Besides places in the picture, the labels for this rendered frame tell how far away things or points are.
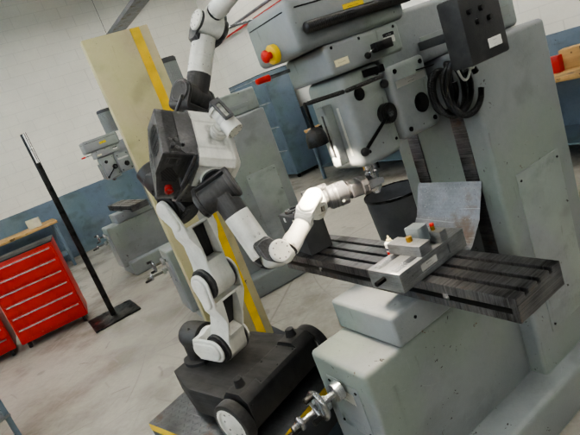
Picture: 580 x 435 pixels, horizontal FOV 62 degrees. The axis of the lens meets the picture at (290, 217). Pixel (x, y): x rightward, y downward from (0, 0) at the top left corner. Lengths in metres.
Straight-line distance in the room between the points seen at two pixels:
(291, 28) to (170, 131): 0.53
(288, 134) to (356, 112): 7.42
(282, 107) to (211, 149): 7.37
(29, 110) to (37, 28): 1.57
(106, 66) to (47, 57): 7.52
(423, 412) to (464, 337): 0.32
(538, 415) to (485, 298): 0.79
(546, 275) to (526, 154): 0.65
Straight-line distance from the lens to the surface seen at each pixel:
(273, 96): 8.98
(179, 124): 1.73
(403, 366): 1.78
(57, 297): 5.96
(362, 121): 1.65
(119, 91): 3.20
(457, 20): 1.64
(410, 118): 1.77
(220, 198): 1.60
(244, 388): 2.06
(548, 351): 2.33
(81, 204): 10.44
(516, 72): 2.07
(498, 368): 2.19
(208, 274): 2.03
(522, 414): 2.19
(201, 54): 1.92
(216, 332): 2.24
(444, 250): 1.76
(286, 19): 1.53
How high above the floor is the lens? 1.66
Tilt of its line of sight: 14 degrees down
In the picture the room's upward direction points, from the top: 21 degrees counter-clockwise
